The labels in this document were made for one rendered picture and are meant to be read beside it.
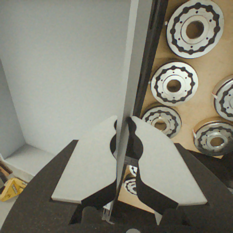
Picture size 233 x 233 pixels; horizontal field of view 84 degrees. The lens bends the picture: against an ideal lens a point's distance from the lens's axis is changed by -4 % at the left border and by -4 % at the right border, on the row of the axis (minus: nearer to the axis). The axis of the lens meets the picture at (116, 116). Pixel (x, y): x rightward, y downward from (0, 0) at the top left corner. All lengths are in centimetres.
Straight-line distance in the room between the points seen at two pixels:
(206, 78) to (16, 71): 37
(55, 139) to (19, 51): 13
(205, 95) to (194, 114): 6
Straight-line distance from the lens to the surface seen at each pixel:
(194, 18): 32
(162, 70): 33
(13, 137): 30
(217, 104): 37
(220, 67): 38
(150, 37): 25
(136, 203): 72
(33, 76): 21
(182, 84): 33
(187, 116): 40
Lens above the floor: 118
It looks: 57 degrees down
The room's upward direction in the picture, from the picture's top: 147 degrees counter-clockwise
